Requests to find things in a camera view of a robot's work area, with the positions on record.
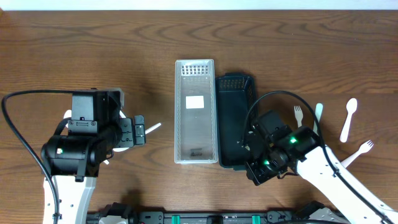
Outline clear plastic perforated basket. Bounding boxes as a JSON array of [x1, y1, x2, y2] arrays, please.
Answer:
[[174, 59, 218, 164]]

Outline white plastic fork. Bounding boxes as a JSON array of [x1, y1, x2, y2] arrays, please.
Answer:
[[294, 106, 303, 128], [341, 140, 374, 168], [313, 103, 323, 134]]

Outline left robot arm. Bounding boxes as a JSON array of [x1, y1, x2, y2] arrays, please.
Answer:
[[41, 88, 146, 223]]

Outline black plastic perforated basket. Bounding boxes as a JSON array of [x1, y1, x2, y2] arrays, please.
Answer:
[[215, 72, 258, 171]]

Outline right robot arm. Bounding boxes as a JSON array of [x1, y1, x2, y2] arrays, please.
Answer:
[[244, 111, 397, 223]]

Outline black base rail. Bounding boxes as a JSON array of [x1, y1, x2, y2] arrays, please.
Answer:
[[86, 202, 349, 224]]

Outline white plastic spoon angled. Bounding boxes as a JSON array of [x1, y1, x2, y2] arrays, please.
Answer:
[[111, 122, 162, 153]]

